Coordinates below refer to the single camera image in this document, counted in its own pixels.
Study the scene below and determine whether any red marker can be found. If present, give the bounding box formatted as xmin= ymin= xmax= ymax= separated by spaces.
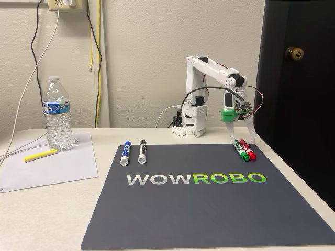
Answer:
xmin=238 ymin=138 xmax=258 ymax=161

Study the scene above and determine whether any green marker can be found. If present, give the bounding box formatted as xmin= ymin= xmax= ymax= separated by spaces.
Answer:
xmin=232 ymin=138 xmax=250 ymax=162

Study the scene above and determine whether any black marker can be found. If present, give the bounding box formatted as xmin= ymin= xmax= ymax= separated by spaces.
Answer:
xmin=137 ymin=139 xmax=148 ymax=165

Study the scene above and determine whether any blue marker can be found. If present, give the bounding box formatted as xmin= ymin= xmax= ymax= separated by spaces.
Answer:
xmin=120 ymin=140 xmax=132 ymax=167

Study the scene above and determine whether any dark brown door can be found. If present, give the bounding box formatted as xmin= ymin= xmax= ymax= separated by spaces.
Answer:
xmin=252 ymin=0 xmax=335 ymax=211

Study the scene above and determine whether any brass door knob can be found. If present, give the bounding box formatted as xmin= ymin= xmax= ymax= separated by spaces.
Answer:
xmin=284 ymin=46 xmax=305 ymax=62

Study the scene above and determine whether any dark grey WOWROBO mat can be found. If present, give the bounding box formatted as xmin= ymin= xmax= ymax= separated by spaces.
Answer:
xmin=80 ymin=143 xmax=335 ymax=251

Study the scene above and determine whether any clear plastic water bottle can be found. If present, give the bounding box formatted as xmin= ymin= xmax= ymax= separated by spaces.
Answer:
xmin=42 ymin=76 xmax=74 ymax=152

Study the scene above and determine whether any white paper sheet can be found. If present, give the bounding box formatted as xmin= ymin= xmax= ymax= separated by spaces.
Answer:
xmin=0 ymin=132 xmax=99 ymax=193

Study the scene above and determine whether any yellow highlighter stick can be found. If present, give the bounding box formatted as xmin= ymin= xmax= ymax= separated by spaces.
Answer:
xmin=23 ymin=149 xmax=58 ymax=163

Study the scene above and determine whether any green camera mount with board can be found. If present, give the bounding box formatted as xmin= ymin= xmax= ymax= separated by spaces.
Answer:
xmin=220 ymin=101 xmax=254 ymax=123

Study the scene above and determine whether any black camera cable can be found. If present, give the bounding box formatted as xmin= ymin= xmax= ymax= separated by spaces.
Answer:
xmin=182 ymin=86 xmax=243 ymax=110

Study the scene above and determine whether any red and white motor wire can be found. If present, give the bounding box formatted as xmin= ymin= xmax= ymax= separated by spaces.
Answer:
xmin=245 ymin=85 xmax=265 ymax=116

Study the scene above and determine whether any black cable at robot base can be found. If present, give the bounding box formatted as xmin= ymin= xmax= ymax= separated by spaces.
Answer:
xmin=171 ymin=109 xmax=184 ymax=128

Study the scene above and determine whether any white cable at robot base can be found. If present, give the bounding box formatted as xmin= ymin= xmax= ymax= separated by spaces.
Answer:
xmin=155 ymin=104 xmax=182 ymax=128

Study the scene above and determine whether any thick black wall cable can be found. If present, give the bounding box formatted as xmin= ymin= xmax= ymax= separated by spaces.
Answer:
xmin=85 ymin=10 xmax=102 ymax=129

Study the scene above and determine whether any yellow wall cable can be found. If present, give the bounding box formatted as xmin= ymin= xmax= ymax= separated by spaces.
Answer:
xmin=88 ymin=0 xmax=102 ymax=129

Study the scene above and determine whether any beige wall outlet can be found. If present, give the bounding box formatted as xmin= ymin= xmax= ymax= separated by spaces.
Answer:
xmin=48 ymin=0 xmax=85 ymax=13

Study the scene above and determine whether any thin black wall cable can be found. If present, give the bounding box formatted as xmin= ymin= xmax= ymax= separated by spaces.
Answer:
xmin=30 ymin=0 xmax=44 ymax=129

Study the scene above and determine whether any long white charger cable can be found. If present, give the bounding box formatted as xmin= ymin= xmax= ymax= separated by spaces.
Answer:
xmin=0 ymin=2 xmax=79 ymax=168

